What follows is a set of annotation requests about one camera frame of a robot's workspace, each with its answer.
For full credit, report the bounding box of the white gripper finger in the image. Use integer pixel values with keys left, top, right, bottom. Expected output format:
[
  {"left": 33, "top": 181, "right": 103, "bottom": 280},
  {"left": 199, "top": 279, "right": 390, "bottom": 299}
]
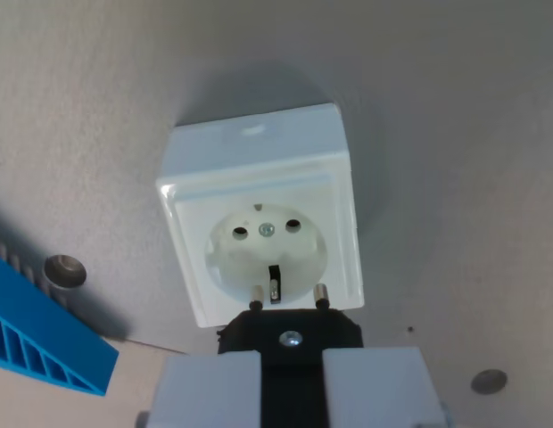
[
  {"left": 148, "top": 350, "right": 263, "bottom": 428},
  {"left": 323, "top": 346, "right": 448, "bottom": 428}
]

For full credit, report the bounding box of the black plug with metal pins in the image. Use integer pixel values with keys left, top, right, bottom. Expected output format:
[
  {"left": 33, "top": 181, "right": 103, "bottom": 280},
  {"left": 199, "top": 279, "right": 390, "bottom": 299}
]
[{"left": 216, "top": 284, "right": 365, "bottom": 428}]

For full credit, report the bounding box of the grey flat screw head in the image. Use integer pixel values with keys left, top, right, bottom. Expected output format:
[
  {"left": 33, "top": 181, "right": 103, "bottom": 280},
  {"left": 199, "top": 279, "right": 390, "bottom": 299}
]
[{"left": 470, "top": 367, "right": 508, "bottom": 395}]

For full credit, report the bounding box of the blue and grey plastic part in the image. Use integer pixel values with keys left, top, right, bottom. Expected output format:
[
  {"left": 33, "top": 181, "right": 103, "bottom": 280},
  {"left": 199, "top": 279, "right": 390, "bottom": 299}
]
[{"left": 0, "top": 234, "right": 120, "bottom": 398}]

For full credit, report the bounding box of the white wall socket box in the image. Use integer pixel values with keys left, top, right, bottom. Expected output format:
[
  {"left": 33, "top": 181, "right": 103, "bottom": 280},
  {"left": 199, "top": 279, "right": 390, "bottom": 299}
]
[{"left": 154, "top": 102, "right": 366, "bottom": 330}]

